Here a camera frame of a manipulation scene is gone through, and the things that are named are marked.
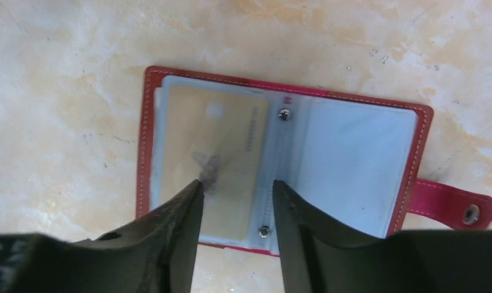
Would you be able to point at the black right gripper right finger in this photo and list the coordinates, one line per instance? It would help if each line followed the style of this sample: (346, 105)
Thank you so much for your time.
(320, 254)

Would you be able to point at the cream card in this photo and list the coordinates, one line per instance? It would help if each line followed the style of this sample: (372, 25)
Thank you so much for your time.
(216, 138)

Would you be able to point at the red leather card holder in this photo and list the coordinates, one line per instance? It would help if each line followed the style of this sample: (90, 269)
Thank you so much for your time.
(355, 158)

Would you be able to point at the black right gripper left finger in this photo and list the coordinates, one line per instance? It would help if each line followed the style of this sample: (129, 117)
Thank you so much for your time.
(154, 253)

